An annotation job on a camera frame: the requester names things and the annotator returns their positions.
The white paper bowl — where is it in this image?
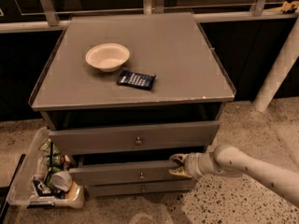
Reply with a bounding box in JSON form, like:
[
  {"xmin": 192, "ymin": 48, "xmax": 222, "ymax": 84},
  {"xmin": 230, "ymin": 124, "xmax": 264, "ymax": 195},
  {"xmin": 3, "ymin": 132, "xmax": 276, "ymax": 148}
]
[{"xmin": 85, "ymin": 43, "xmax": 130, "ymax": 72}]

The blue snack bag in bin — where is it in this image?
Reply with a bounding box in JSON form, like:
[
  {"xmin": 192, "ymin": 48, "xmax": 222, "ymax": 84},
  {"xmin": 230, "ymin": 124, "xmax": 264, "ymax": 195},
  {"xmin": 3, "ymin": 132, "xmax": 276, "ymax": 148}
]
[{"xmin": 32, "ymin": 180, "xmax": 65, "ymax": 199}]

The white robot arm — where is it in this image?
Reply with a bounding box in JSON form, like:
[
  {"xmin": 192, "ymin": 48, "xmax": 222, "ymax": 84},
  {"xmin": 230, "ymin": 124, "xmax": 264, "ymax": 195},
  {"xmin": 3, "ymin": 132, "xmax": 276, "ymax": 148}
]
[{"xmin": 169, "ymin": 145, "xmax": 299, "ymax": 208}]

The metal railing frame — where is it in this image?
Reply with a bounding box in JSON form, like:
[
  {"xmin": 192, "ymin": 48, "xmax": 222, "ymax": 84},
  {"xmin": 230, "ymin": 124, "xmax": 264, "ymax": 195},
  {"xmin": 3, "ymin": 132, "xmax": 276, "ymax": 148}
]
[{"xmin": 0, "ymin": 0, "xmax": 298, "ymax": 33}]

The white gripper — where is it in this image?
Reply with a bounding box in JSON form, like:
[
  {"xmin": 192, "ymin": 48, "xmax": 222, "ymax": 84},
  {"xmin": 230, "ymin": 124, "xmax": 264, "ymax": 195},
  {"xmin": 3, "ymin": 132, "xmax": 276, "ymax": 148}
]
[{"xmin": 169, "ymin": 153, "xmax": 209, "ymax": 178}]

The white paper cup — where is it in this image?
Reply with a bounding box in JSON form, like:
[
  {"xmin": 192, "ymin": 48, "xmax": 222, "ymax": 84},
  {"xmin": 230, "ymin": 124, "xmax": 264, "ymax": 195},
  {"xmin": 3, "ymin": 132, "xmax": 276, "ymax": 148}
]
[{"xmin": 51, "ymin": 171, "xmax": 72, "ymax": 192}]

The grey bottom drawer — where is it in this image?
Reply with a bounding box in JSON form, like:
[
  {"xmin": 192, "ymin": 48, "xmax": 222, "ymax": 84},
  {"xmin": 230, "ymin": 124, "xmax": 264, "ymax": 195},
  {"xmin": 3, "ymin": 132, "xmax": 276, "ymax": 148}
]
[{"xmin": 85, "ymin": 179, "xmax": 196, "ymax": 198}]

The clear plastic storage bin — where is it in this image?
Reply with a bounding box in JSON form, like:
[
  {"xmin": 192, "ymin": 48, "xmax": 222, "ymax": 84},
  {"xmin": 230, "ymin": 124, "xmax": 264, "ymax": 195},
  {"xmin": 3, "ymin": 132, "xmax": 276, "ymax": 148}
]
[{"xmin": 7, "ymin": 128, "xmax": 84, "ymax": 209}]

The grey drawer cabinet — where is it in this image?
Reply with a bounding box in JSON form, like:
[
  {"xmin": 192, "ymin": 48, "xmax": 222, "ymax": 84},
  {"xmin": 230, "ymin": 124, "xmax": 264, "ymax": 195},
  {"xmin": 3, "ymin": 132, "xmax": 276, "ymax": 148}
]
[{"xmin": 28, "ymin": 12, "xmax": 237, "ymax": 199}]

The green can in bin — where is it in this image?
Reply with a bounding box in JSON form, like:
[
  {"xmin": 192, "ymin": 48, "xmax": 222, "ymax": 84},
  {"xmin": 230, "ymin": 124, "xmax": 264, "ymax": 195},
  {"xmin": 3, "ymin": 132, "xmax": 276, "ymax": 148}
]
[{"xmin": 44, "ymin": 155, "xmax": 64, "ymax": 166}]

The grey drawer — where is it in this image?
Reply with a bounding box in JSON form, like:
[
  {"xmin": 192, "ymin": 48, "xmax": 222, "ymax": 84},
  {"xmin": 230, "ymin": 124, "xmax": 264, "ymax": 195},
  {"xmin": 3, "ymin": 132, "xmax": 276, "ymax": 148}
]
[
  {"xmin": 50, "ymin": 121, "xmax": 220, "ymax": 155},
  {"xmin": 69, "ymin": 161, "xmax": 180, "ymax": 186},
  {"xmin": 85, "ymin": 179, "xmax": 196, "ymax": 198}
]

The white diagonal pole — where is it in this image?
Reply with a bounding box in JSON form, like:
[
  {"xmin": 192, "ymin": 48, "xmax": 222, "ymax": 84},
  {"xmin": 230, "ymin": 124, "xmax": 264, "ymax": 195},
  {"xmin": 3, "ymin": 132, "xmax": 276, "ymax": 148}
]
[{"xmin": 252, "ymin": 18, "xmax": 299, "ymax": 112}]

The grey top drawer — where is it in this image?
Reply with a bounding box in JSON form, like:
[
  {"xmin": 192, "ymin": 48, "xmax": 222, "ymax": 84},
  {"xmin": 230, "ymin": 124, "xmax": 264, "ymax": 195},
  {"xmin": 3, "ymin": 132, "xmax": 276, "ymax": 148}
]
[{"xmin": 50, "ymin": 121, "xmax": 220, "ymax": 155}]

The dark blue snack packet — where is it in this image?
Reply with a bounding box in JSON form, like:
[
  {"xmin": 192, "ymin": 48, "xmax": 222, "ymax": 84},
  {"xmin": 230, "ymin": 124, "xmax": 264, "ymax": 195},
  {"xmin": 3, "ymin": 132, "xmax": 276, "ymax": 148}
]
[{"xmin": 117, "ymin": 70, "xmax": 156, "ymax": 91}]

